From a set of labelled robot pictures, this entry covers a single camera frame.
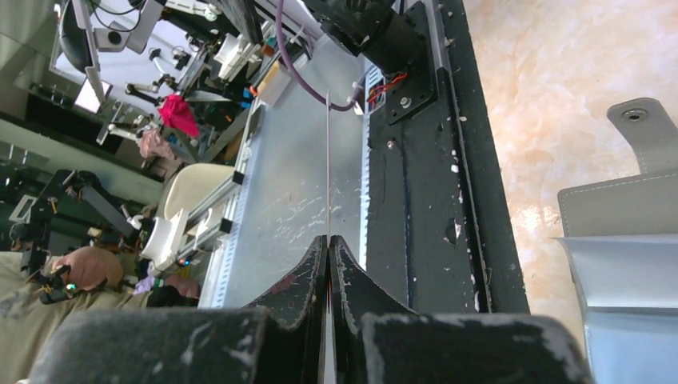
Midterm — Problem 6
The aluminium frame rail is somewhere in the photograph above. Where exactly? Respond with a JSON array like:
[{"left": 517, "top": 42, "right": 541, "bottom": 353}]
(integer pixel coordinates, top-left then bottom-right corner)
[{"left": 177, "top": 99, "right": 265, "bottom": 309}]

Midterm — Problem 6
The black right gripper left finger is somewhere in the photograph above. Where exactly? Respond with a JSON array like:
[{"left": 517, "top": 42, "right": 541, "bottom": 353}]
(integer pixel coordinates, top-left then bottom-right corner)
[{"left": 29, "top": 236, "right": 328, "bottom": 383}]

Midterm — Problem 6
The white chair in background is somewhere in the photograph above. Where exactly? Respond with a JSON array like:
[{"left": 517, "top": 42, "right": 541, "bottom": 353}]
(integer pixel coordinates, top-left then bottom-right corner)
[{"left": 138, "top": 162, "right": 237, "bottom": 274}]

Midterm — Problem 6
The person in olive shirt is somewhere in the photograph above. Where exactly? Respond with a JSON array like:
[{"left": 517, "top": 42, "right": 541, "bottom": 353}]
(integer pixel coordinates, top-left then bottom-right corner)
[{"left": 1, "top": 246, "right": 201, "bottom": 383}]

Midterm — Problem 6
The grey card holder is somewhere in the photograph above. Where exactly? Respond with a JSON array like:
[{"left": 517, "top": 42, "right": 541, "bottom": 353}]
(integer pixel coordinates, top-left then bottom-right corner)
[{"left": 558, "top": 98, "right": 677, "bottom": 383}]

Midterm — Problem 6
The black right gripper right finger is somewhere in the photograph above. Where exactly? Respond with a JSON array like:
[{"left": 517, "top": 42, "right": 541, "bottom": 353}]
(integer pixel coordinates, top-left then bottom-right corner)
[{"left": 328, "top": 236, "right": 593, "bottom": 383}]

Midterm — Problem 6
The red cloth in background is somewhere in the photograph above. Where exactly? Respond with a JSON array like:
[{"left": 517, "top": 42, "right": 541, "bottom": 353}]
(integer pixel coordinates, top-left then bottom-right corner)
[{"left": 158, "top": 94, "right": 200, "bottom": 138}]

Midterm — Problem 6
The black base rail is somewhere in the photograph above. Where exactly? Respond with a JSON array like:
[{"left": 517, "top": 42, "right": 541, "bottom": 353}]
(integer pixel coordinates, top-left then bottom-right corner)
[{"left": 361, "top": 1, "right": 529, "bottom": 314}]

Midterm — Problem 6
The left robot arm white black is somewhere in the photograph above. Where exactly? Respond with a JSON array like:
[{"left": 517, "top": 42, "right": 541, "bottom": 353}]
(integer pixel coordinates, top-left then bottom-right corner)
[{"left": 304, "top": 1, "right": 429, "bottom": 75}]

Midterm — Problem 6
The silver metal table plate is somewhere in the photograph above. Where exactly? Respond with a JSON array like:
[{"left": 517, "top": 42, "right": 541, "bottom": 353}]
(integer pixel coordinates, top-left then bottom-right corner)
[{"left": 211, "top": 37, "right": 372, "bottom": 311}]

